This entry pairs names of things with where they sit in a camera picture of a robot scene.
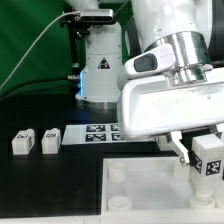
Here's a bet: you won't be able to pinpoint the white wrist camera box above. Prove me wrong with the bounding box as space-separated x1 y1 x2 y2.
117 44 176 90

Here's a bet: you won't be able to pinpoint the black camera stand pole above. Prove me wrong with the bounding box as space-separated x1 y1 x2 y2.
67 23 80 76

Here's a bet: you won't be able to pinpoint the white square tabletop tray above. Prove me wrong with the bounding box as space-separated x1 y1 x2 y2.
101 157 224 219

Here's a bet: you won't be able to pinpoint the black cables on table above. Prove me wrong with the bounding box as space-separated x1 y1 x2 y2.
0 75 81 101

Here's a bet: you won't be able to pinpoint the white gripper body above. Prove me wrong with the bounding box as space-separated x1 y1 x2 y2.
117 69 224 140

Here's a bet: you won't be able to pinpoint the grey camera on stand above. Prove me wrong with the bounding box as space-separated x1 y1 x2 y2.
60 9 115 25

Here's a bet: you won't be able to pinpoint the white camera cable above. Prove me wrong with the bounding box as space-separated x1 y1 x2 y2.
0 10 81 91

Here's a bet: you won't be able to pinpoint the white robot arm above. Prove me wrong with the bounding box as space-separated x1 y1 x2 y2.
66 0 224 164

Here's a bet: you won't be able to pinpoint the white sheet with AprilTags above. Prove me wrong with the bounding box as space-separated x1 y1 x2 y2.
61 123 156 146

